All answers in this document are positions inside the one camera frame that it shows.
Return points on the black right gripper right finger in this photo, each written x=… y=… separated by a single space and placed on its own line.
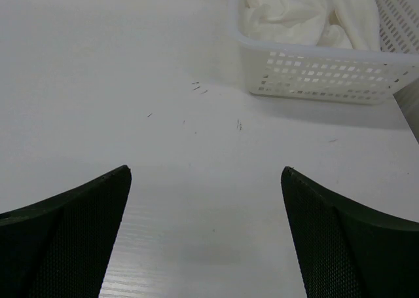
x=347 y=249

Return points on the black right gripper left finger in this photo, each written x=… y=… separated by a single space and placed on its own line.
x=61 y=246

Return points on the white pleated skirt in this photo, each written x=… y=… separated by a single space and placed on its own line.
x=348 y=24

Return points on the white plastic basket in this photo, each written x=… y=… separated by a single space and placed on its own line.
x=332 y=74

